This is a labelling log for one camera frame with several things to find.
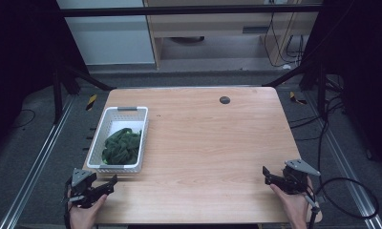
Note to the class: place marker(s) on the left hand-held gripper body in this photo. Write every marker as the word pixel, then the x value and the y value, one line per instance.
pixel 82 178

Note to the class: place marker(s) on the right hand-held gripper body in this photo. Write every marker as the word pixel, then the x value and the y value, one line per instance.
pixel 295 179

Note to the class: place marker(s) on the person's right hand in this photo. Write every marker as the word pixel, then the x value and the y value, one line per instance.
pixel 295 208

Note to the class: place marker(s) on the person's left hand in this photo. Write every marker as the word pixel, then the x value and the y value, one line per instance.
pixel 84 216

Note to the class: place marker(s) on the dark green cloth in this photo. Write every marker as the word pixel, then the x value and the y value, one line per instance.
pixel 122 147

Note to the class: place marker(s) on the white plastic basket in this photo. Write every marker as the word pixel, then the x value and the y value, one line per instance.
pixel 138 140

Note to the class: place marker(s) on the yellow black striped marker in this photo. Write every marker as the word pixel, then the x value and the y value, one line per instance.
pixel 91 102
pixel 294 98

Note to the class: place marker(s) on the black metal stand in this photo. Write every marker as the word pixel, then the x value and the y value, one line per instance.
pixel 321 89
pixel 57 95

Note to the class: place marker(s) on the grey round table grommet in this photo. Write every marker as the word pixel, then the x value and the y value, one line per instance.
pixel 224 100

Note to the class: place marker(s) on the dark curtain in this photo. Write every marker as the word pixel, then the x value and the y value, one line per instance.
pixel 17 57
pixel 364 63

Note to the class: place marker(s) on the white cabinet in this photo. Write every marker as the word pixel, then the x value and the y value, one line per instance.
pixel 109 38

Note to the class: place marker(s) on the light wooden desk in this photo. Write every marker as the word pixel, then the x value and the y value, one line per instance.
pixel 211 22

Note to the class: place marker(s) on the black metal crossbar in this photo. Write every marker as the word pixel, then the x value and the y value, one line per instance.
pixel 179 11

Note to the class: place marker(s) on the aluminium floor rail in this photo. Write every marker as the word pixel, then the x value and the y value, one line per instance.
pixel 36 165
pixel 348 171

